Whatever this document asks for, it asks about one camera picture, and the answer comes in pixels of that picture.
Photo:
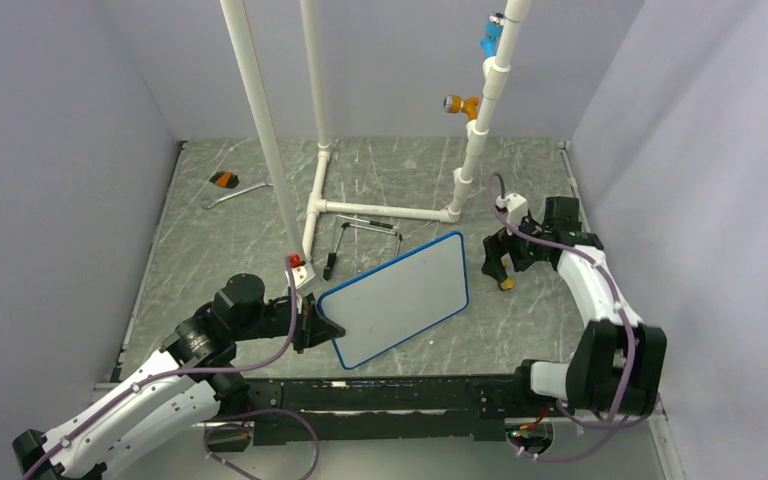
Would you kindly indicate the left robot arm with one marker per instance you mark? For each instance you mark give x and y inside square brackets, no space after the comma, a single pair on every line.
[187,380]

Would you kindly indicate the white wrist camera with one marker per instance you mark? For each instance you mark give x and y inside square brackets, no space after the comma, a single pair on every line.
[301,273]
[513,206]

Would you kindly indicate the silver wrench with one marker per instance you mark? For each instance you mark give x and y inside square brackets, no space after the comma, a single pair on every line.
[212,202]

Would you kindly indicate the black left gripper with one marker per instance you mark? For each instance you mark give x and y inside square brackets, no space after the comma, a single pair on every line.
[312,328]

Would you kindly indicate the white pvc pipe frame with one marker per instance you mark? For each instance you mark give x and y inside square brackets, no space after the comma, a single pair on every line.
[495,68]

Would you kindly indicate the orange nozzle fitting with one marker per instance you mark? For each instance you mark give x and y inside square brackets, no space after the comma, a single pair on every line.
[454,104]

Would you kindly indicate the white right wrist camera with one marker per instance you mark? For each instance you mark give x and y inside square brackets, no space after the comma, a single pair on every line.
[513,206]

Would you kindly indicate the blue framed whiteboard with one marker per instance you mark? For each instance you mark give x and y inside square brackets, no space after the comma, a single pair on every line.
[398,300]

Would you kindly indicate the black whiteboard marker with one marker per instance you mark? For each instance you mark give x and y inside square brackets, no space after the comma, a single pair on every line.
[345,221]

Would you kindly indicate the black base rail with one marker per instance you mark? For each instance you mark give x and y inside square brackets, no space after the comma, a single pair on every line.
[482,407]

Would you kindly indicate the orange black small tool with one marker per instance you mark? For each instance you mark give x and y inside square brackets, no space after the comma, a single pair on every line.
[224,179]

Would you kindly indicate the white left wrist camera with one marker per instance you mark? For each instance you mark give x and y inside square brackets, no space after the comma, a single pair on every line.
[301,273]

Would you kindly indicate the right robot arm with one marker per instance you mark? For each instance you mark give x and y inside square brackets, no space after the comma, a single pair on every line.
[616,367]

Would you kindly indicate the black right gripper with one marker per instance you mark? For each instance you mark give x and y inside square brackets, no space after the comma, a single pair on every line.
[495,245]

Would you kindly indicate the blue nozzle fitting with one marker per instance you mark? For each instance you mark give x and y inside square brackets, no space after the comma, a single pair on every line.
[492,33]

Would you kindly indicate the yellow black eraser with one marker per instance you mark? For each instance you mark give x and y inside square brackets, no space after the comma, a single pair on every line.
[508,282]

